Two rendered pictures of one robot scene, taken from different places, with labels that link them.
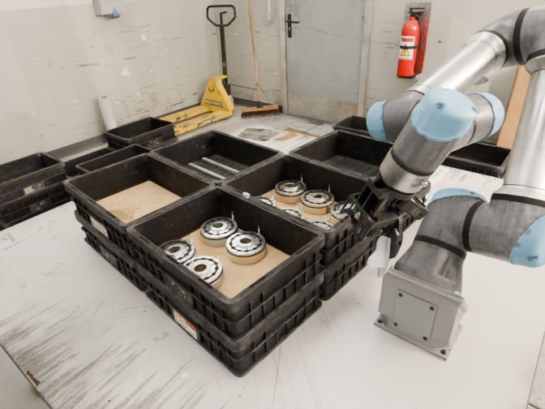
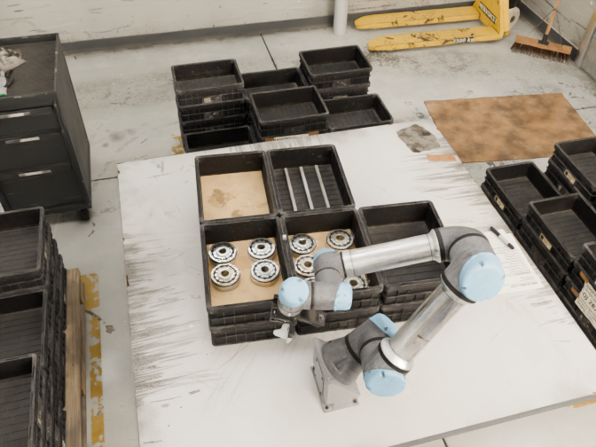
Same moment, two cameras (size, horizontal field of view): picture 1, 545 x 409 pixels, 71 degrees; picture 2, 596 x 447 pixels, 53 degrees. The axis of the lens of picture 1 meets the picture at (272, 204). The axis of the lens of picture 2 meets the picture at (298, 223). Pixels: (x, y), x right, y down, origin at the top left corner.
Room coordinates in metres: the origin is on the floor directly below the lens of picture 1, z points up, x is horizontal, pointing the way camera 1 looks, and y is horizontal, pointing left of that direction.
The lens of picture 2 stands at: (-0.28, -0.78, 2.49)
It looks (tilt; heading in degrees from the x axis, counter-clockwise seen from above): 45 degrees down; 34
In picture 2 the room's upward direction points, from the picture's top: 2 degrees clockwise
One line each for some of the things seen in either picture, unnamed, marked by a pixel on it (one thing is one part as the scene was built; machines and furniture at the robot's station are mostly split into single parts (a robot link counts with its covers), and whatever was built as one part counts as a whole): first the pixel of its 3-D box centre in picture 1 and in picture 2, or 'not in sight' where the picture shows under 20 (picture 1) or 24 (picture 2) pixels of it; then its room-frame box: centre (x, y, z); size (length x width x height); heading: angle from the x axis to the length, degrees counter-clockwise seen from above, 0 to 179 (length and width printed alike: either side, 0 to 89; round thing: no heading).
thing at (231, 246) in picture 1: (246, 243); (264, 270); (0.80, 0.07, 0.86); 0.10 x 0.10 x 0.01
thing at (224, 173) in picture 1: (216, 168); (308, 188); (1.25, 0.19, 0.87); 0.40 x 0.30 x 0.11; 45
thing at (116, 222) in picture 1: (138, 186); (234, 186); (1.04, 0.40, 0.92); 0.40 x 0.30 x 0.02; 45
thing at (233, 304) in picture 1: (222, 235); (246, 261); (0.76, 0.12, 0.92); 0.40 x 0.30 x 0.02; 45
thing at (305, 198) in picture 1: (317, 198); not in sight; (1.02, -0.14, 0.86); 0.10 x 0.10 x 0.01
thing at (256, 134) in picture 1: (257, 133); (418, 137); (2.05, 0.06, 0.71); 0.22 x 0.19 x 0.01; 50
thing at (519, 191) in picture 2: not in sight; (521, 202); (2.44, -0.46, 0.26); 0.40 x 0.30 x 0.23; 50
